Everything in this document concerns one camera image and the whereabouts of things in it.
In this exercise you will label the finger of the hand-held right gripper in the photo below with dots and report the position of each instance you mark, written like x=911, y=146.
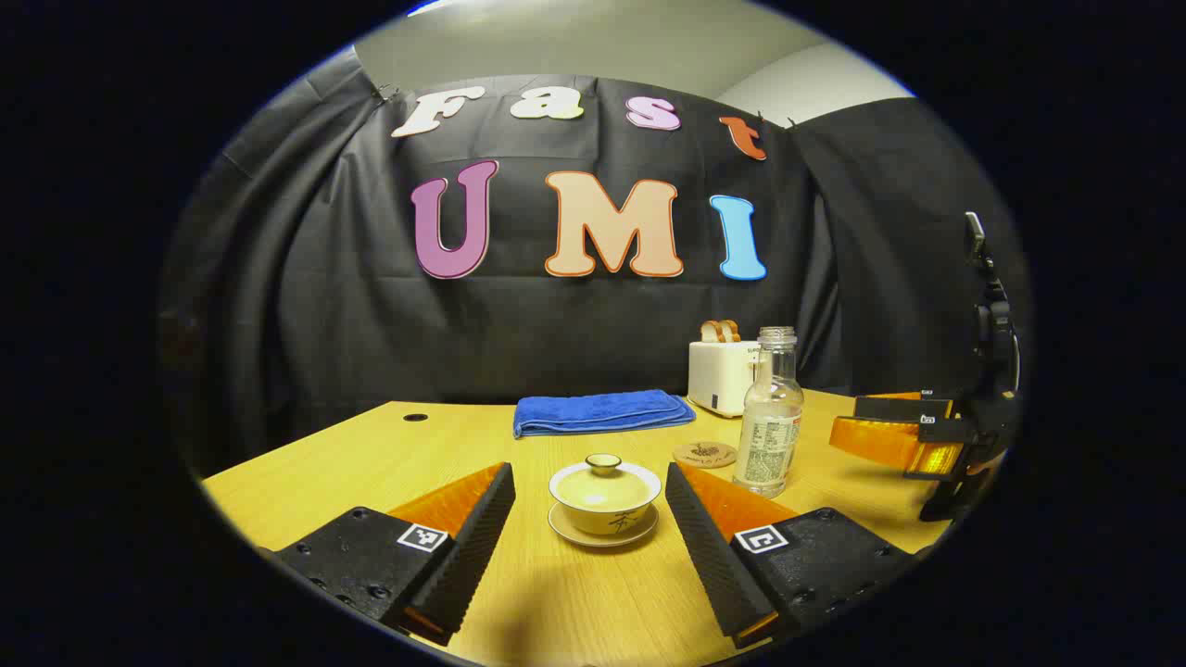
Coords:
x=889, y=408
x=880, y=440

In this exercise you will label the white ceramic saucer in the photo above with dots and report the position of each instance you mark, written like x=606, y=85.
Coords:
x=574, y=535

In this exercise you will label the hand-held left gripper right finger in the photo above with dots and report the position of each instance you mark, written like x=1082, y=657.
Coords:
x=709, y=556

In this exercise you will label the clear plastic water bottle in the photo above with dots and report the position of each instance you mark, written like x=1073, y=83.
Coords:
x=767, y=445

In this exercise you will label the yellow ceramic teacup lid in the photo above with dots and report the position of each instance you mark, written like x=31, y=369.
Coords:
x=602, y=484

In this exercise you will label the round wooden coaster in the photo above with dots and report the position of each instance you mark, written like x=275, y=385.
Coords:
x=704, y=456

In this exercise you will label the toast bread slice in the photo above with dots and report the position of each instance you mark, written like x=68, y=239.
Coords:
x=711, y=331
x=731, y=330

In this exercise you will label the blue folded towel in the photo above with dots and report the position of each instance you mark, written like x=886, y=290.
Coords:
x=602, y=412

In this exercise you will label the white toaster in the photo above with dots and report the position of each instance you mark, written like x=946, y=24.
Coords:
x=718, y=375

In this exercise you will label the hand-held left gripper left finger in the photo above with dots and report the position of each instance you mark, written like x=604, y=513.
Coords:
x=477, y=547

